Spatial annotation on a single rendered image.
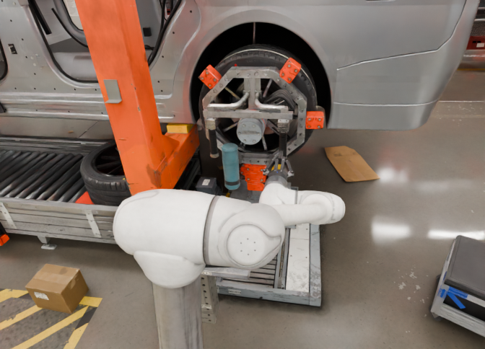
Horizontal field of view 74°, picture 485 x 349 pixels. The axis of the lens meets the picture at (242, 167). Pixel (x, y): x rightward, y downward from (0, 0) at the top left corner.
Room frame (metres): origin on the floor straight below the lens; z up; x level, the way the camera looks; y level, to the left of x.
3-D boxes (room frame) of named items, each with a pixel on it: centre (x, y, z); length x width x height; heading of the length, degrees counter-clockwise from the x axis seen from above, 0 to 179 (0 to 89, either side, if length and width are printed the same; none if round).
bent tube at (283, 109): (1.47, -0.15, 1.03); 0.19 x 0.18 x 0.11; 168
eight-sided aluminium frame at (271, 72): (1.61, -0.08, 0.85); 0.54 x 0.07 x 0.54; 78
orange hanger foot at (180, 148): (1.73, 0.41, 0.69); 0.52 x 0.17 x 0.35; 168
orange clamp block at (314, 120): (1.55, -0.39, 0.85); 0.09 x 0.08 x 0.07; 78
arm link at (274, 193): (0.89, -0.11, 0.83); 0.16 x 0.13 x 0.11; 168
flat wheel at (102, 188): (1.90, 0.74, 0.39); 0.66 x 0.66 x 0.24
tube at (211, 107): (1.51, 0.04, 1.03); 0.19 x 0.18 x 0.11; 168
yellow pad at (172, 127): (1.90, 0.38, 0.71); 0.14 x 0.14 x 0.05; 78
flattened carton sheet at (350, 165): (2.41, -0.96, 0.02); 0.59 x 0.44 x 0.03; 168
